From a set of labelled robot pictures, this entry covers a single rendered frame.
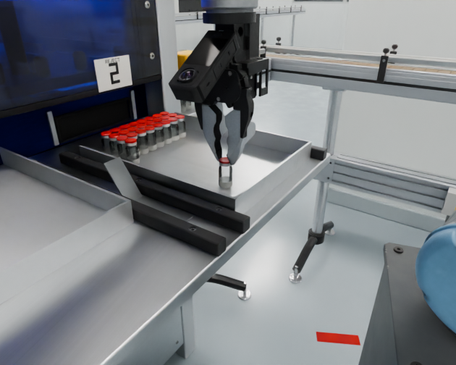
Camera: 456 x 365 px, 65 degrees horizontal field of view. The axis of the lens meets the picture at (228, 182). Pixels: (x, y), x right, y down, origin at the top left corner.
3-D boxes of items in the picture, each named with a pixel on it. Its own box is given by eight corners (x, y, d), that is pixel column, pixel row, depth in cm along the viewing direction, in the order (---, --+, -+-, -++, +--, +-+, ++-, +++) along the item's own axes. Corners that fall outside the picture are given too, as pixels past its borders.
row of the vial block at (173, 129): (116, 161, 67) (113, 137, 65) (180, 134, 80) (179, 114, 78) (124, 164, 66) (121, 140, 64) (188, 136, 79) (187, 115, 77)
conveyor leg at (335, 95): (302, 243, 176) (322, 85, 141) (310, 234, 183) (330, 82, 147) (321, 250, 172) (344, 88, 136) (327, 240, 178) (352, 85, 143)
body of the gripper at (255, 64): (269, 98, 55) (272, 11, 49) (239, 111, 48) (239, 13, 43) (228, 93, 59) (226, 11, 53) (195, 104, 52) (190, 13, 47)
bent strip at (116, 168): (108, 198, 55) (103, 163, 52) (124, 190, 57) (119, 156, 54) (179, 227, 48) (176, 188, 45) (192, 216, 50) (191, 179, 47)
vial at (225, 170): (216, 186, 57) (215, 161, 55) (224, 181, 59) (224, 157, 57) (227, 190, 56) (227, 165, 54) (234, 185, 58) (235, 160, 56)
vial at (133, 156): (124, 164, 66) (121, 140, 63) (134, 160, 67) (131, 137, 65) (133, 166, 65) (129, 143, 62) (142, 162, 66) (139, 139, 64)
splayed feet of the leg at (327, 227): (284, 279, 164) (286, 255, 158) (323, 227, 201) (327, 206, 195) (300, 286, 160) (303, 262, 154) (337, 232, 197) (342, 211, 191)
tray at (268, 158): (82, 163, 66) (78, 145, 65) (176, 126, 85) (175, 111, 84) (234, 221, 49) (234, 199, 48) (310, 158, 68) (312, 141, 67)
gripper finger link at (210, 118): (237, 152, 60) (240, 98, 55) (216, 164, 56) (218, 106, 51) (221, 147, 61) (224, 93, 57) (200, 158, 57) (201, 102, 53)
